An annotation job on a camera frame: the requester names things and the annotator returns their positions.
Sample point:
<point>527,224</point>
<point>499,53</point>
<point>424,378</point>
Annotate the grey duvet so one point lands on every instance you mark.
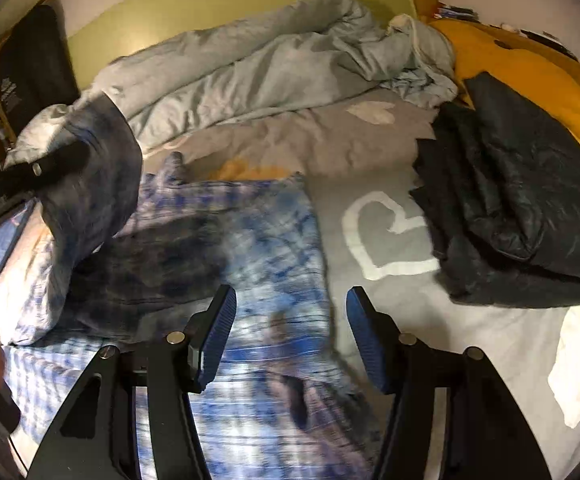
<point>245,75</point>

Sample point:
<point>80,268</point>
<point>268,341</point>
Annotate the white tissue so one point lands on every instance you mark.
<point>575,360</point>

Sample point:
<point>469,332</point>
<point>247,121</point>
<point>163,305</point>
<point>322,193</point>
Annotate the black puffer jacket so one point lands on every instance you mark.
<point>510,195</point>

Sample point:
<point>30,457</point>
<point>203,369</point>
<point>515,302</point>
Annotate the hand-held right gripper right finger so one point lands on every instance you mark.
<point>365,340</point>

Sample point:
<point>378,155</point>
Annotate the yellow pillow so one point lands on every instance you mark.
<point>520,70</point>

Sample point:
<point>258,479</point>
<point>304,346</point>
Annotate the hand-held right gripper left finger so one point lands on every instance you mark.
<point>217,335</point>

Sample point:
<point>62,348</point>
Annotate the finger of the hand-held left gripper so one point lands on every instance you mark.
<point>54,162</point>

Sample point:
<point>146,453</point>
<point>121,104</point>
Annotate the blue plaid shirt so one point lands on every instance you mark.
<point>270,240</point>

